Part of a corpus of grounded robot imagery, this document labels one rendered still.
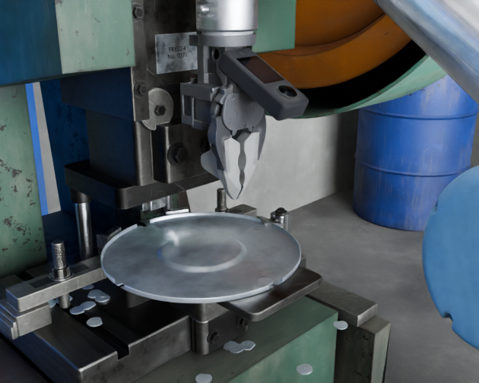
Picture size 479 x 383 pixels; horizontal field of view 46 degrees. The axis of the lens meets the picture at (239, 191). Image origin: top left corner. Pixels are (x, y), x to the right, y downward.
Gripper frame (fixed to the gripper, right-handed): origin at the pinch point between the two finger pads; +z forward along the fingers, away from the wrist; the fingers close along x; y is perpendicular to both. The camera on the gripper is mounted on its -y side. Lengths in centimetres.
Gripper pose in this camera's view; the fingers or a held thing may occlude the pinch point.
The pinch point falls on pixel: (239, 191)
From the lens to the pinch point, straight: 74.8
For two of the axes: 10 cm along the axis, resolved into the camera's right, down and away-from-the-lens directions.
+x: -7.0, 2.4, -6.7
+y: -7.1, -2.4, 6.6
